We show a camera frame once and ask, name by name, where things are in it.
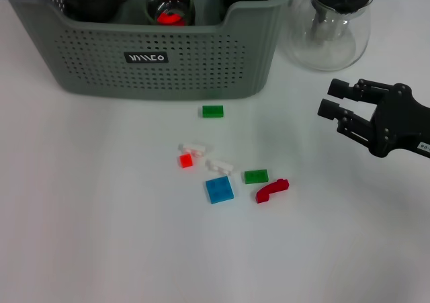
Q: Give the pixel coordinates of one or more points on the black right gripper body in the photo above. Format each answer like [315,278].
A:
[396,128]

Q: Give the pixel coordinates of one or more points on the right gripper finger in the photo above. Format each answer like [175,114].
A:
[329,108]
[339,88]

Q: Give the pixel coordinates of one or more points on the green rectangular toy brick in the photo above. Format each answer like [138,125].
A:
[212,111]
[256,177]

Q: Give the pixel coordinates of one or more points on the dark red arched brick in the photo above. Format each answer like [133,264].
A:
[268,191]

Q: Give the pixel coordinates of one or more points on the blue square toy brick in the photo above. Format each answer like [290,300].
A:
[219,190]

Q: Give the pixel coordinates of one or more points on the small red square brick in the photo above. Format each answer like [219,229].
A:
[185,161]

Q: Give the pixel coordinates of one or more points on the grey perforated storage bin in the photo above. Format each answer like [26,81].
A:
[100,74]

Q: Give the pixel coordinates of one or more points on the glass carafe black lid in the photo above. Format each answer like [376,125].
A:
[329,47]

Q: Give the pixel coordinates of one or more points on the black clay teapot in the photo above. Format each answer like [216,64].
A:
[94,4]

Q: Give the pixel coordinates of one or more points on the white toy brick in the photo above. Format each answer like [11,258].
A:
[220,167]
[191,147]

